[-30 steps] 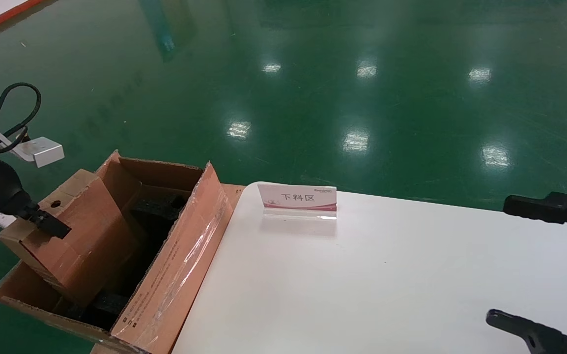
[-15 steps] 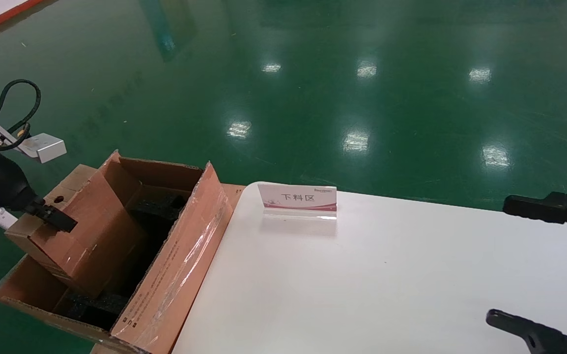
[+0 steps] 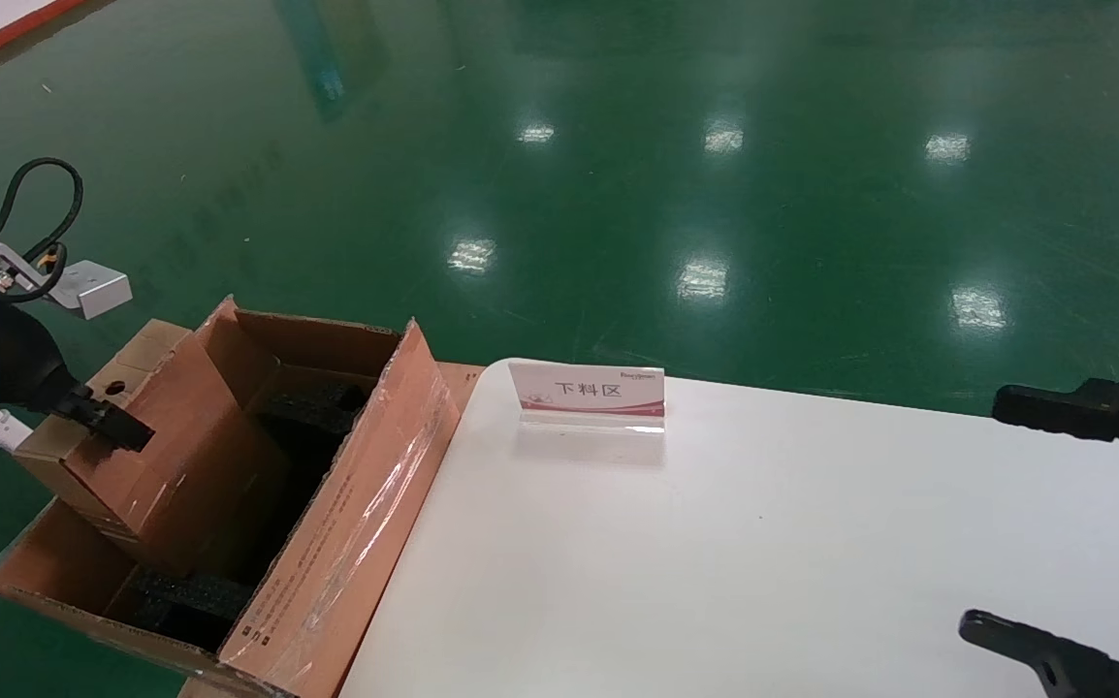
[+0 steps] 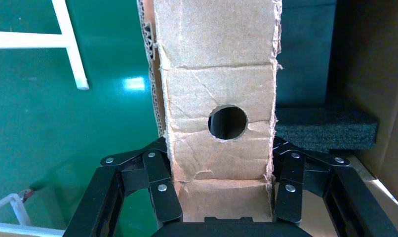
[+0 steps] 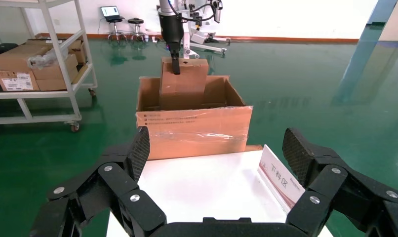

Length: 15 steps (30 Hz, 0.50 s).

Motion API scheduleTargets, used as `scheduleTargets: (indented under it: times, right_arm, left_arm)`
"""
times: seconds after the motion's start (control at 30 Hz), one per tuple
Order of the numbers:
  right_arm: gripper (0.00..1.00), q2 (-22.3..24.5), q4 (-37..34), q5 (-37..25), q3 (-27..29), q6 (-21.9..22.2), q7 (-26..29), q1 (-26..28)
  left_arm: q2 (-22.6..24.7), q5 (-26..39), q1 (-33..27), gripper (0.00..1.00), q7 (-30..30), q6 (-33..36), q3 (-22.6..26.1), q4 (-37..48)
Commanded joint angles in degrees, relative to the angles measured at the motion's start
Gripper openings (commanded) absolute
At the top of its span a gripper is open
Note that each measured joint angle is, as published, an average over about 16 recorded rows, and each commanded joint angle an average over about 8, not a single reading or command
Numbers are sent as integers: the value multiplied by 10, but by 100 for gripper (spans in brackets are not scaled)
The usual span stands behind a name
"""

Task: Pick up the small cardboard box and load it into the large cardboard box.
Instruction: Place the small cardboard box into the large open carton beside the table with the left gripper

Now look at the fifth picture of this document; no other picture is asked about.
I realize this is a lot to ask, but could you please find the cardboard box with sticker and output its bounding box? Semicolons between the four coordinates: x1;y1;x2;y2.
25;39;87;65

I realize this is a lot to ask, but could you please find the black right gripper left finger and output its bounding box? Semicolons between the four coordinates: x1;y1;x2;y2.
29;125;167;237

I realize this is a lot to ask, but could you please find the white red sign placard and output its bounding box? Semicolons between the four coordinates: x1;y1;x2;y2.
258;144;306;214

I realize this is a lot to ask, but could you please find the clear plastic bag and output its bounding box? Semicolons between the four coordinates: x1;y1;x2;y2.
27;47;69;69

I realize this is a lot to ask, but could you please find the large open cardboard box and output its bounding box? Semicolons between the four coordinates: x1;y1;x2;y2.
136;76;254;161

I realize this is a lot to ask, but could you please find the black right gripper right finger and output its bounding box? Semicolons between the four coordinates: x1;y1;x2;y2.
281;127;398;237

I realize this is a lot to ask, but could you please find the small cardboard box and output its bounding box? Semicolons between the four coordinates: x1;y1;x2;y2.
159;57;210;111

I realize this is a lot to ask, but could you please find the medium plain cardboard box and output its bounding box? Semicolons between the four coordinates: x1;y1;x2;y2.
32;54;79;81

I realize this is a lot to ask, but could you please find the wide plain cardboard box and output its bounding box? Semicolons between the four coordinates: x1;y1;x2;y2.
0;44;53;73

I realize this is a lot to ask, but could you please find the black bag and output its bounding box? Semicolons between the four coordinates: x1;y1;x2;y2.
0;42;19;60

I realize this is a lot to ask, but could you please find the black hanging device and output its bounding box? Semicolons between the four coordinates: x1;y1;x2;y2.
208;0;224;24

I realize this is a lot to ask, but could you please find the low plain cardboard box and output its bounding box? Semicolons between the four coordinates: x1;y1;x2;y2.
36;67;80;92

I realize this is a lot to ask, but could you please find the blue building pillar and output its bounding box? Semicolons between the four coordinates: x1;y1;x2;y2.
358;0;398;45

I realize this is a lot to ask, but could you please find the open laptop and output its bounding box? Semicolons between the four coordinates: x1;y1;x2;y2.
100;5;121;19

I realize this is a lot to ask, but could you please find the black round stool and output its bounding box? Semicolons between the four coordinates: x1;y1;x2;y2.
127;17;146;42
106;16;125;42

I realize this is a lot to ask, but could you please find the white wheeled shelf cart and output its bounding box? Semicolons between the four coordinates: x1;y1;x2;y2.
0;0;99;133

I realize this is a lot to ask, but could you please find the cardboard box with white labels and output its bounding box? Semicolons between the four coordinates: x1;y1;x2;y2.
0;69;40;92

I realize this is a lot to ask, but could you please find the flat cardboard sheet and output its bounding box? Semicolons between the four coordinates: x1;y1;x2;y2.
73;64;89;84

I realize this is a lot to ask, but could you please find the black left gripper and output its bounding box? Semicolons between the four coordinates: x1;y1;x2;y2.
158;13;186;76

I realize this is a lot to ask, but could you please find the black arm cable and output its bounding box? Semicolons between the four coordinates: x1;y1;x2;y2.
167;0;217;24

